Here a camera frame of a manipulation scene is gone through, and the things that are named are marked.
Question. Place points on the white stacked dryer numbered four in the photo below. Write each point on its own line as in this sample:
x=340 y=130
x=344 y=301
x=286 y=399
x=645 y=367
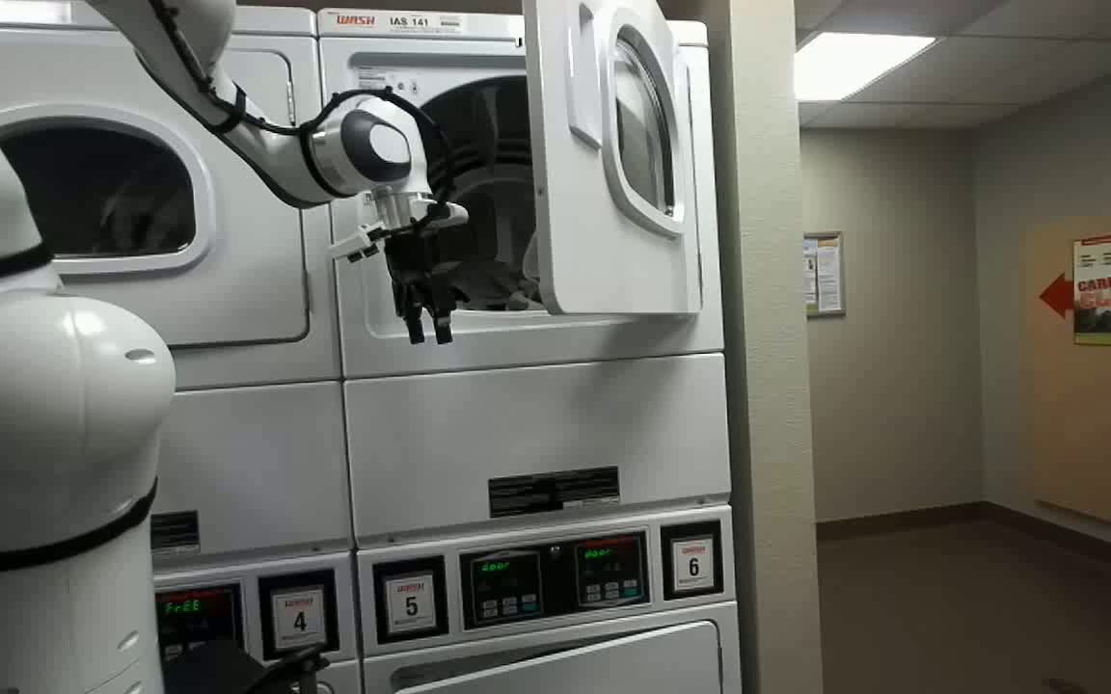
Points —
x=260 y=462

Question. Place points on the small framed wall notice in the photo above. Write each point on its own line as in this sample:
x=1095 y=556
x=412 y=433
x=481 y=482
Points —
x=822 y=274

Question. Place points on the black dryer control panel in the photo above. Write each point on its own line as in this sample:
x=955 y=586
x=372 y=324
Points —
x=556 y=578
x=200 y=618

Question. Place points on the number four label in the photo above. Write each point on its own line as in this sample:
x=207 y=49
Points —
x=299 y=614

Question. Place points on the white stacked dryer numbered five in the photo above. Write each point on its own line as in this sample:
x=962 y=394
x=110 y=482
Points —
x=529 y=438

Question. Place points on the wide black warning sticker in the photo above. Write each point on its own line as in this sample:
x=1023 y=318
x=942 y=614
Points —
x=553 y=489

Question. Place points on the number six label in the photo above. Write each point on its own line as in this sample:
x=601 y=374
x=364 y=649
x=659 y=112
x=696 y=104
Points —
x=694 y=559

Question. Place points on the white dryer door with window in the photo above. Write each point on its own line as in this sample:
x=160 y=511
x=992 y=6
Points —
x=250 y=270

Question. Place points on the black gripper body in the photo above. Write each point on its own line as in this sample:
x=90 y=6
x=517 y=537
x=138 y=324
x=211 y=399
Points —
x=425 y=263

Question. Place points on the rectangular ceiling light panel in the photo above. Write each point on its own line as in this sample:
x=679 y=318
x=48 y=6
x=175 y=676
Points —
x=859 y=64

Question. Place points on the white lower dryer door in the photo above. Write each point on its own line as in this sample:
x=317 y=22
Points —
x=580 y=660

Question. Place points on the number five label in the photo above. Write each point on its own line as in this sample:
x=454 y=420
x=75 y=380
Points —
x=412 y=600

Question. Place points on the small black warning sticker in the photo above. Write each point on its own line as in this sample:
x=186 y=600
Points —
x=175 y=528

